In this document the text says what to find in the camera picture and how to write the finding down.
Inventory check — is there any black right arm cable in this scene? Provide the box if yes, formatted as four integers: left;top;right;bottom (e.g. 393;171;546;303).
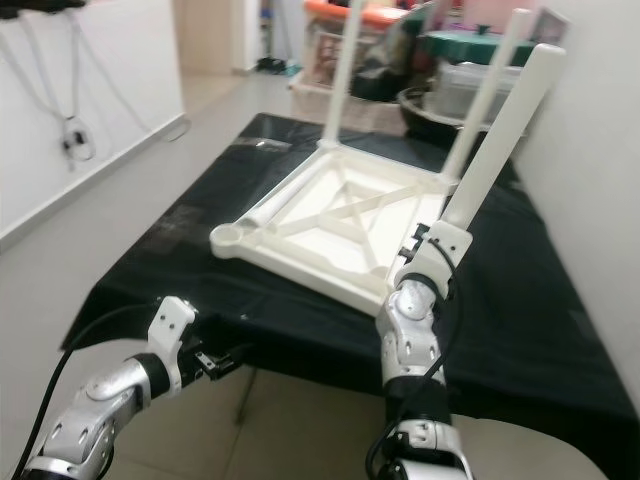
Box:
365;245;461;471

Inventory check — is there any pink plastic box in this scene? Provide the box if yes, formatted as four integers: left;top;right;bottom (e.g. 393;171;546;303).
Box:
455;0;531;31

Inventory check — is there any black plastic bag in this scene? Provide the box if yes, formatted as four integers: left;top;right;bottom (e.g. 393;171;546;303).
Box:
370;0;451;101

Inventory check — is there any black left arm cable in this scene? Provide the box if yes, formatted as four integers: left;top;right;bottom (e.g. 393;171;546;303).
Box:
35;303;161;461

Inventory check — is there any white plastic children table top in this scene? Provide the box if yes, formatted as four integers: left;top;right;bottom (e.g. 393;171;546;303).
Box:
208;140;461;316

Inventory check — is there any green pot lid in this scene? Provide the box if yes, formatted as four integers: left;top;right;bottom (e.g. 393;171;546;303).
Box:
422;28;521;63

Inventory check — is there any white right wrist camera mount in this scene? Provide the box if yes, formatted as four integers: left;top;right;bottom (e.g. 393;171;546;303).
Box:
400;222;473;291

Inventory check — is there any storage box with orange lid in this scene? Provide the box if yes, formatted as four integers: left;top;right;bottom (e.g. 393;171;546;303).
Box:
305;0;401;91

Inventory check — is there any patterned beige bench cover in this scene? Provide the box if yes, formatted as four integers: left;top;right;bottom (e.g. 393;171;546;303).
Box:
290;75;406;126

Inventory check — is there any long black wall cable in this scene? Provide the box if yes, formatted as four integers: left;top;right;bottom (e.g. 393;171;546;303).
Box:
75;20;191;143

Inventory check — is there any black glossy tablecloth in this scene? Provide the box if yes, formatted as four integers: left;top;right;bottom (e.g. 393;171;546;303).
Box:
90;112;640;466

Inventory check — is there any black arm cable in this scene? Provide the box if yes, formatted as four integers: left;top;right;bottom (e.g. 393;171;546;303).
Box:
365;245;461;471
35;303;161;461

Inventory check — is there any black wok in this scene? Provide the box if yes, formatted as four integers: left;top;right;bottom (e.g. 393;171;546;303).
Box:
400;85;481;136

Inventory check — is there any colourful printed card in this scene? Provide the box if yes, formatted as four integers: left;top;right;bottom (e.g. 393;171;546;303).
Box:
530;5;571;46

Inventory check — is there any clear tape strip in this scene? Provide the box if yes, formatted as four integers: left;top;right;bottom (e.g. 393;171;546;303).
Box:
245;138;296;153

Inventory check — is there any clear plastic storage container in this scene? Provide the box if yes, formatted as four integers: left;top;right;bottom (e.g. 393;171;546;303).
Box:
440;62;531;121

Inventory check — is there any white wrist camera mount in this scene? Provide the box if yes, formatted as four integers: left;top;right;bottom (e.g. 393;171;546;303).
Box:
400;222;473;291
145;297;199;386

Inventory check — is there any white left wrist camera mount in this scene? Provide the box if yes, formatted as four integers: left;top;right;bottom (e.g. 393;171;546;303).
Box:
145;297;199;386

